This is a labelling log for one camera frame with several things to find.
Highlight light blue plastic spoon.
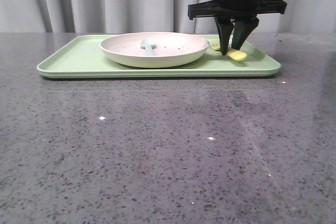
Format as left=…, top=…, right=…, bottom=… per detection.
left=140, top=38, right=156, bottom=56

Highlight light green plastic tray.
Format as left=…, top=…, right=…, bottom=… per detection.
left=37, top=35, right=281, bottom=79

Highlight yellow plastic fork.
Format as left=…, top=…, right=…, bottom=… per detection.
left=209, top=39, right=247, bottom=61

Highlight grey pleated curtain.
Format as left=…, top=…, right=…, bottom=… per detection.
left=1, top=0, right=335, bottom=34

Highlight pale pink speckled plate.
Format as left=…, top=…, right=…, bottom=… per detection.
left=100, top=32, right=209, bottom=68

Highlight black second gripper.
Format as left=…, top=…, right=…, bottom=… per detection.
left=187, top=0, right=287, bottom=56

